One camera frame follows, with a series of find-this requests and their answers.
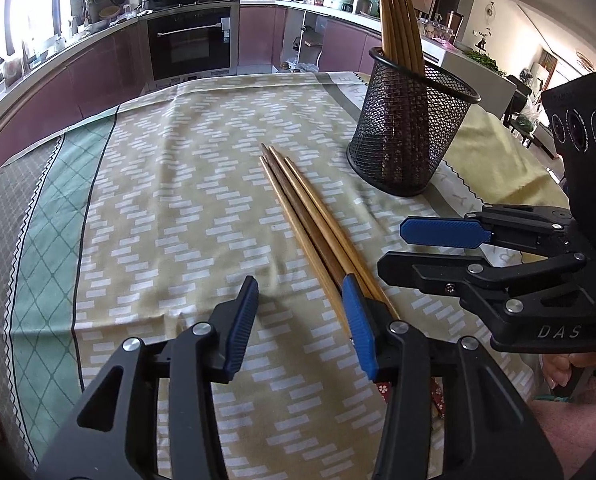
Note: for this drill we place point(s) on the black integrated stove with oven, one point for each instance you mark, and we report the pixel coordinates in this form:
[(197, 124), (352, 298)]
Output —
[(192, 45)]

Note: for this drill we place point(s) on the plain yellow cloth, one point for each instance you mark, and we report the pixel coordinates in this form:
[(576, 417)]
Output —
[(493, 160)]

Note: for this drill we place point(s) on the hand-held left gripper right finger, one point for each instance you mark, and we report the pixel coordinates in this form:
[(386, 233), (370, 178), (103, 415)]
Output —
[(358, 325)]

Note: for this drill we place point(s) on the person's right hand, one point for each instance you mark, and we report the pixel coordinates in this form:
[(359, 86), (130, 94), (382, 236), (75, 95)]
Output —
[(555, 375)]

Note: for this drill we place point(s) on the person's right forearm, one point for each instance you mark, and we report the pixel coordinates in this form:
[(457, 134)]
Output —
[(578, 435)]

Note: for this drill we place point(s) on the kitchen window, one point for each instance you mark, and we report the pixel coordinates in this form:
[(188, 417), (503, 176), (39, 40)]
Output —
[(32, 0)]

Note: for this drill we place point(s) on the black mesh utensil holder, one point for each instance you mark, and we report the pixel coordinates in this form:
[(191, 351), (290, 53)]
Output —
[(408, 130)]

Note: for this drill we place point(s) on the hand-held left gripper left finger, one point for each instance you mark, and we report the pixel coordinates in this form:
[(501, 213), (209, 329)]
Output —
[(240, 315)]

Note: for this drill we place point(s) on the green leafy vegetables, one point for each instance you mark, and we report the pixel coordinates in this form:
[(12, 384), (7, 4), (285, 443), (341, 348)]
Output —
[(485, 62)]

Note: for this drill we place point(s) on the dark dining chair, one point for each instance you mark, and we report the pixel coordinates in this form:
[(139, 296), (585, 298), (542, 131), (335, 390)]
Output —
[(519, 92)]

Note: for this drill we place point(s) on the patterned beige teal tablecloth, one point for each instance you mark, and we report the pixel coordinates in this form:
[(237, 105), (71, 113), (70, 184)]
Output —
[(177, 210)]

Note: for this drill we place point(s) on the glass jar set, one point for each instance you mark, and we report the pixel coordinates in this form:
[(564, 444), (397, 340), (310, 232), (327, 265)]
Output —
[(435, 30)]

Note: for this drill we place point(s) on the steel flask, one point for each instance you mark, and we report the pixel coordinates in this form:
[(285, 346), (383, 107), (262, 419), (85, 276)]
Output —
[(362, 4)]

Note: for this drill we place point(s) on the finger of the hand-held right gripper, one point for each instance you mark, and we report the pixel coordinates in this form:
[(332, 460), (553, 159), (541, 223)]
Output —
[(428, 270), (443, 232)]

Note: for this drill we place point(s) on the wall clock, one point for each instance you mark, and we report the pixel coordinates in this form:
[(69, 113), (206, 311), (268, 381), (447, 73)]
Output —
[(489, 12)]

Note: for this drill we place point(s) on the wooden chopstick red end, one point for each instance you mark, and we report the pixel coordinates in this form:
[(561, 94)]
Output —
[(305, 220), (317, 220), (293, 220)]

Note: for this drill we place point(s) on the brown tumbler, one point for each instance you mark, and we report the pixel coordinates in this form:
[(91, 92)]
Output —
[(455, 25)]

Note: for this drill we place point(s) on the steel basin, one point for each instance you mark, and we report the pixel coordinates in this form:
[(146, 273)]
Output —
[(96, 26)]

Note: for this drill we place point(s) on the pink kitchen base cabinets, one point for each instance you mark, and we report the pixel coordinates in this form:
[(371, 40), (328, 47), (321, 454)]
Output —
[(258, 35), (77, 80)]

